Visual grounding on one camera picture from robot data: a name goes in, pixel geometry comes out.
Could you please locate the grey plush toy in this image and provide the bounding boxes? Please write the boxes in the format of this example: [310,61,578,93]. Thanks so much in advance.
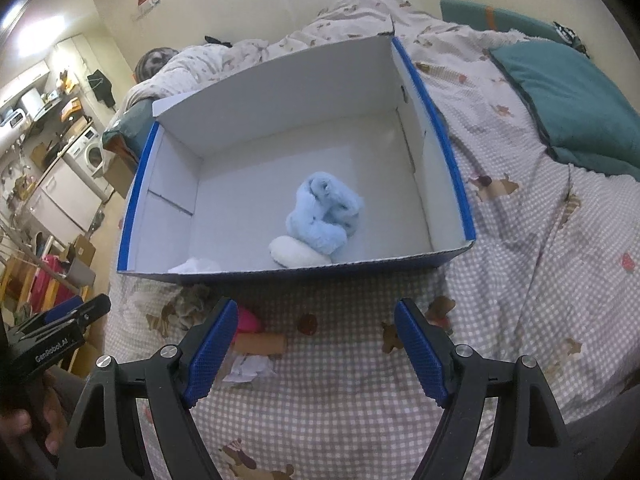
[134,47,181,83]

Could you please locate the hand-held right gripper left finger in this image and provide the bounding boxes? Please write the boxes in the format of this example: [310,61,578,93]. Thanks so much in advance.
[59,297,239,480]

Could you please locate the white printed duvet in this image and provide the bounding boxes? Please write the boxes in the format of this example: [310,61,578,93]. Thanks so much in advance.
[127,0,451,106]

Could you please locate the white water heater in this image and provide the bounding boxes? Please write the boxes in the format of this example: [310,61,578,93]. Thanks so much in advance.
[0,117,32,155]

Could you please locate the white crumpled tissue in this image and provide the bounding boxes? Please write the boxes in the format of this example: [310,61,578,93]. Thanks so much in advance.
[222,354,277,385]

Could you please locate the person's left hand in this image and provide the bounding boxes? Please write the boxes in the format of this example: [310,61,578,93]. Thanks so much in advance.
[0,367,71,456]

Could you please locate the wall hook with items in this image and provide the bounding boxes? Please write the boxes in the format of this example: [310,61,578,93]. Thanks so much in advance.
[132,0,162,21]

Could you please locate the teal headboard cushion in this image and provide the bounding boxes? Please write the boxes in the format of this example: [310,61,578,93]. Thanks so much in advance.
[440,0,591,56]

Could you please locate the brown patterned cloth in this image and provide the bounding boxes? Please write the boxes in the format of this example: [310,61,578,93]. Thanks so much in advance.
[167,285,218,333]

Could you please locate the light blue fluffy sock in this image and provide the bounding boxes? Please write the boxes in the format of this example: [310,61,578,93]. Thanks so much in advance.
[286,172,366,263]

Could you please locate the white washing machine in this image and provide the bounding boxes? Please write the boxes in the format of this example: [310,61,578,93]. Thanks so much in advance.
[65,125,108,178]

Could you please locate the white oval soft pad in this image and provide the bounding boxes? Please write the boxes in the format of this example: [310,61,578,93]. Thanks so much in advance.
[268,236,332,267]

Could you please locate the pink soft toy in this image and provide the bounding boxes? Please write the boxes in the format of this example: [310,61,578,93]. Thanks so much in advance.
[234,306,263,336]

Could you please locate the white low cabinet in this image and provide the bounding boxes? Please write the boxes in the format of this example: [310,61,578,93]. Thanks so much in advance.
[25,157,107,235]

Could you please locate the dark teal cushion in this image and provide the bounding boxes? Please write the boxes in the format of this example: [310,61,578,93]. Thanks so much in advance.
[102,97,153,163]

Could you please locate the black hanging garment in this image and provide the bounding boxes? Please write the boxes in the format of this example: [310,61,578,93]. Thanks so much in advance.
[87,69,118,108]

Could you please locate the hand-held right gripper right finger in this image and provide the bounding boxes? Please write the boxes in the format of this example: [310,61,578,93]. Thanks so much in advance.
[394,297,571,480]

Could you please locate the pink suitcase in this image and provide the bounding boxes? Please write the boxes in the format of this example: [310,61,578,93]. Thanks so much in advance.
[30,255,63,312]

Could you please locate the teal pillow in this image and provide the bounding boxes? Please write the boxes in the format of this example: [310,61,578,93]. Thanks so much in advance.
[489,40,640,182]

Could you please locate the checked printed bed sheet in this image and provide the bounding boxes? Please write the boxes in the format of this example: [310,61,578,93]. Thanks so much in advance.
[102,10,640,480]

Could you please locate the white cardboard box blue edges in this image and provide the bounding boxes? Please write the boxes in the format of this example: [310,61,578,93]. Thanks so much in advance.
[116,35,477,283]

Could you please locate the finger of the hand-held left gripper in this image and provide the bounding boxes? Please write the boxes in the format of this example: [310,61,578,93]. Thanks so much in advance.
[20,296,85,332]
[55,294,112,335]

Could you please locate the black and white cloth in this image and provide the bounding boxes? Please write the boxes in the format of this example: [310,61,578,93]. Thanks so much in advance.
[552,21,589,54]

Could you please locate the peach soft cylinder toy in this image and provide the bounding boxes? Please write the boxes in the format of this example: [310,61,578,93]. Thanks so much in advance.
[231,331,287,359]

